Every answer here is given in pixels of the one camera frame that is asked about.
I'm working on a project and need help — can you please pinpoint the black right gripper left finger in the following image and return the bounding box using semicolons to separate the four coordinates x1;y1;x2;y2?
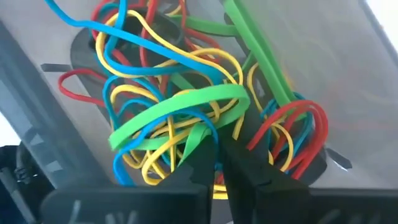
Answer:
40;136;219;224

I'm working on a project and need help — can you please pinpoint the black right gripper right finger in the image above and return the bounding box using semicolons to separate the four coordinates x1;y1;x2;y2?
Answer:
219;114;398;224

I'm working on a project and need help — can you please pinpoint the blue rubber band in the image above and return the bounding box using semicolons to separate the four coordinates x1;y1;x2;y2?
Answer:
102;76;220;187
45;0;224;83
260;91;314;175

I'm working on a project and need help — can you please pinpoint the pile of coloured rubber bands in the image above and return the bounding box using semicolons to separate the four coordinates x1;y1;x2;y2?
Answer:
109;84;246;187

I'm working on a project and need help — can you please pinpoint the yellow rubber band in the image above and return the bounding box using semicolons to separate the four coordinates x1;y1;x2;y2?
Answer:
95;9;245;86
247;62;295;173

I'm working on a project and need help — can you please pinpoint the red rubber band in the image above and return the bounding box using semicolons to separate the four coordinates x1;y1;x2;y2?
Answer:
90;0;222;85
247;99;330;181
58;68;108;108

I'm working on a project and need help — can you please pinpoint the green rubber band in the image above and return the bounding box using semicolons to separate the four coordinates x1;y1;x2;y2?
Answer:
108;83;251;152
170;14;241;37
223;0;307;122

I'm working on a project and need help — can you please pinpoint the grey translucent plastic bin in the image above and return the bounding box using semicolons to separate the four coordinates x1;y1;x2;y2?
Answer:
0;0;398;191

